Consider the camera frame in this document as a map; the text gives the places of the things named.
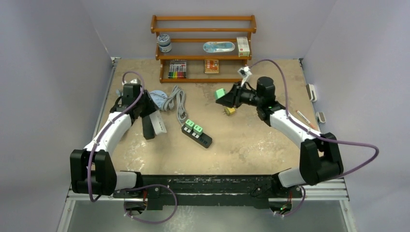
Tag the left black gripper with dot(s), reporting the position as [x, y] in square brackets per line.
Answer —
[152, 107]

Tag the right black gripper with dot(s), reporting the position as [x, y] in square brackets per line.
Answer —
[233, 98]

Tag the round blue power socket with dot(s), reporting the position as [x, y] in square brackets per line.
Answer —
[159, 97]

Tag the yellow plug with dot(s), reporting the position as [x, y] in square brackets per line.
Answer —
[229, 111]

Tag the black power strip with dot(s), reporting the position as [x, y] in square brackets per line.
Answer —
[147, 127]
[201, 138]

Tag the green plug black strip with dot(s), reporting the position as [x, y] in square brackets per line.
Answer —
[197, 129]
[189, 124]

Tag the white power strip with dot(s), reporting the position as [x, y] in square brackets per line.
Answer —
[157, 122]

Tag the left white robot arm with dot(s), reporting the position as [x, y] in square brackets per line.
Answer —
[92, 170]

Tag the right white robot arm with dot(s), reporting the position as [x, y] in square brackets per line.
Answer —
[320, 158]

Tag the small orange book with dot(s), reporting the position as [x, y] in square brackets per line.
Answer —
[211, 66]

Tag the white green box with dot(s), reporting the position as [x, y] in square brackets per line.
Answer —
[243, 46]

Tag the pack of coloured markers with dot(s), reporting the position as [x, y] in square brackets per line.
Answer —
[177, 69]

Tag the blue packaged toothbrush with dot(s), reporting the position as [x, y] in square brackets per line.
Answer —
[218, 47]

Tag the wooden shelf rack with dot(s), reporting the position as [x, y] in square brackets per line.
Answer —
[200, 37]

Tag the blue white round tin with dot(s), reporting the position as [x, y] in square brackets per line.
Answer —
[164, 43]

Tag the orange white marker pen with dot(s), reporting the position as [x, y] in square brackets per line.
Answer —
[305, 119]

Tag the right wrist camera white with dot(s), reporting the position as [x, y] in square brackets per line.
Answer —
[245, 74]

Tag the white wall bracket upper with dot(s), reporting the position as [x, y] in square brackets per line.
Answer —
[311, 92]

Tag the white wall bracket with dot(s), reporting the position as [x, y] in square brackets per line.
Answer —
[320, 116]
[311, 92]

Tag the white wall bracket lower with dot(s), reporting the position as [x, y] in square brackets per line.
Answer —
[320, 116]

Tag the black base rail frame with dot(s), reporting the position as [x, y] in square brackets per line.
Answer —
[258, 191]

